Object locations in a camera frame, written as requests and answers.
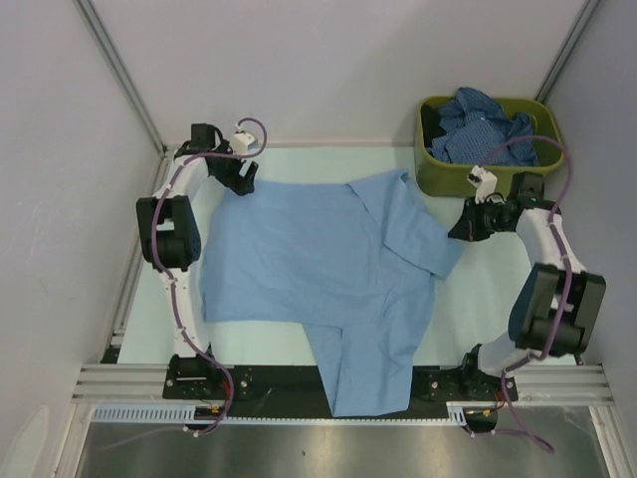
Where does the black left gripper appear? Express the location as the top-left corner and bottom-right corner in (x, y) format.
(210, 140), (257, 196)

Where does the light blue long sleeve shirt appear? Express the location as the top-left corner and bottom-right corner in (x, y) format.
(200, 169), (463, 417)

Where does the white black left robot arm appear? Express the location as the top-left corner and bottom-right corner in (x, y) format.
(135, 118), (268, 400)

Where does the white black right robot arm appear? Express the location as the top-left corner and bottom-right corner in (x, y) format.
(449, 166), (606, 399)

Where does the green plastic bin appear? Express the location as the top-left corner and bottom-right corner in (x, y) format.
(414, 88), (565, 197)

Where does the blue checkered shirt in bin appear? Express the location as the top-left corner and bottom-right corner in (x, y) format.
(427, 88), (538, 167)

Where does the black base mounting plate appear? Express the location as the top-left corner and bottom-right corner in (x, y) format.
(162, 357), (519, 418)

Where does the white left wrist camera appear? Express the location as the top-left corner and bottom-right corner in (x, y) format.
(229, 129), (258, 156)

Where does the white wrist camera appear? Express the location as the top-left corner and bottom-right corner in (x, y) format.
(229, 129), (258, 156)
(467, 165), (498, 204)

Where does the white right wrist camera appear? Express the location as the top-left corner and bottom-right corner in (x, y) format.
(467, 165), (498, 204)

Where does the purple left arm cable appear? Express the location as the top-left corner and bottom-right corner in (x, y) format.
(94, 117), (268, 452)

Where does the aluminium frame post left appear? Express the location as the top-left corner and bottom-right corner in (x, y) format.
(72, 0), (167, 156)

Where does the aluminium frame post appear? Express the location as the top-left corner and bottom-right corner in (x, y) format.
(72, 0), (167, 156)
(534, 0), (604, 104)

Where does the aluminium frame post right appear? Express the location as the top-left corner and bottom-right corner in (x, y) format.
(534, 0), (604, 104)

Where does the aluminium front rail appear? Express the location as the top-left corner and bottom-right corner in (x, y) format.
(72, 364), (613, 406)

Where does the white slotted cable duct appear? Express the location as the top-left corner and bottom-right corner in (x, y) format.
(91, 403), (466, 426)

